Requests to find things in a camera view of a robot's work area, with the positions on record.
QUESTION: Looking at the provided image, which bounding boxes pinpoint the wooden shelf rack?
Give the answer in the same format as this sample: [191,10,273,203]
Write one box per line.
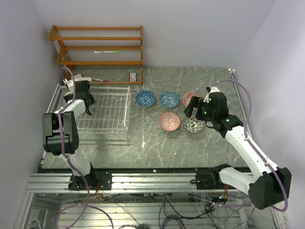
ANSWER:
[49,25,144,86]

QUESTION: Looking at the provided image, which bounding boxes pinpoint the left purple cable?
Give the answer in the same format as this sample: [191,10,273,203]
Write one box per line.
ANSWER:
[52,66,115,229]

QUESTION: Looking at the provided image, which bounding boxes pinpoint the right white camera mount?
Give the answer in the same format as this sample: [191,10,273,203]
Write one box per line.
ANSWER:
[204,87,220,103]

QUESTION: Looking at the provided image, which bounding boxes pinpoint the white soap bar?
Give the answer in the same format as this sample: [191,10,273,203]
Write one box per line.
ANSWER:
[77,77,92,83]

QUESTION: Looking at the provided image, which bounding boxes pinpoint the red striped bowl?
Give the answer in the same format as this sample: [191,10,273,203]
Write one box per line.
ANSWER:
[181,92,199,108]

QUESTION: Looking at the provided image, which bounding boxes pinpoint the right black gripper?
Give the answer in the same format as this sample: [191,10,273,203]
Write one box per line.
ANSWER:
[184,95,216,122]

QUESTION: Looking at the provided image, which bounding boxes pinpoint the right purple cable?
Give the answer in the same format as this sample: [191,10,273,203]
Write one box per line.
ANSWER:
[209,79,289,212]

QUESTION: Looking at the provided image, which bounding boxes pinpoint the red circle patterned bowl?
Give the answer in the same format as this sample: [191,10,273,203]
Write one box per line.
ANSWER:
[159,112,181,132]

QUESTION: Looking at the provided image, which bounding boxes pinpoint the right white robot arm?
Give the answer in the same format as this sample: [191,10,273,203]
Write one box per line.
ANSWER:
[184,91,292,212]

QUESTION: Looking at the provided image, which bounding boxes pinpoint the light blue patterned bowl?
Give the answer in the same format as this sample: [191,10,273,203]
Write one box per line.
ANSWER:
[159,91,180,109]

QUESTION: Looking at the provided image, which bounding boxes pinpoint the purple cable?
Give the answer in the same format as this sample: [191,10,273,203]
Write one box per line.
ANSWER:
[52,66,115,229]
[209,79,289,212]

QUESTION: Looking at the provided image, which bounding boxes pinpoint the aluminium mounting rail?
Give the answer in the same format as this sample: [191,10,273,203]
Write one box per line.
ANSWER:
[25,172,255,193]

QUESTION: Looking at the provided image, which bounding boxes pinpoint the dark blue patterned bowl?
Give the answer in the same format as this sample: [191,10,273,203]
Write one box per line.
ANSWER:
[135,90,156,108]

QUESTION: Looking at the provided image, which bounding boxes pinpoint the black and white leaf bowl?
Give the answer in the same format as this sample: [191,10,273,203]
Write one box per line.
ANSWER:
[183,114,204,134]

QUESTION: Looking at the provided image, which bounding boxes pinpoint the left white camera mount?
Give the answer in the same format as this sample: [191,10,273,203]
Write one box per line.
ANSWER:
[63,79,74,93]

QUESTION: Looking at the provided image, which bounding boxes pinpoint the red and white flat box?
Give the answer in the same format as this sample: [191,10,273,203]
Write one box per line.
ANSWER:
[73,73,83,80]

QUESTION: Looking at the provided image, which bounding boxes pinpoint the red and white card box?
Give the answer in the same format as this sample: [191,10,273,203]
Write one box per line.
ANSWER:
[129,73,136,82]

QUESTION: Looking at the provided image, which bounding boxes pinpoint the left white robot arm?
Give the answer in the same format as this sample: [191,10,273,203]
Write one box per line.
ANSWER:
[42,81,97,191]

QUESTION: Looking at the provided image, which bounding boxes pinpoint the white wire dish rack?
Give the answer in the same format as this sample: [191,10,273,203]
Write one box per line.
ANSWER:
[45,83,132,135]

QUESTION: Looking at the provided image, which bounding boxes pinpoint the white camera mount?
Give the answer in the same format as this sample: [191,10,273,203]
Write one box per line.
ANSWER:
[204,87,220,103]
[63,79,74,93]

